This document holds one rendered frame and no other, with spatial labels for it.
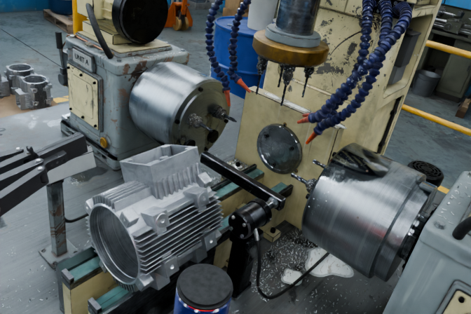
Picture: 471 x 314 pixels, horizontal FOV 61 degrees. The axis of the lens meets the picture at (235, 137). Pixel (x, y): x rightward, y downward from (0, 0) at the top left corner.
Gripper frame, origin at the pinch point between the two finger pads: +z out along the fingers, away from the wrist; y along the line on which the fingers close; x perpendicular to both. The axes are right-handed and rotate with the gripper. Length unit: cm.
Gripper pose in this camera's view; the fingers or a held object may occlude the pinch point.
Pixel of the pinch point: (62, 151)
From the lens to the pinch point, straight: 63.0
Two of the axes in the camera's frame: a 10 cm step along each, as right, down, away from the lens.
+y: -7.5, -4.1, 5.2
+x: -0.5, 8.2, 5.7
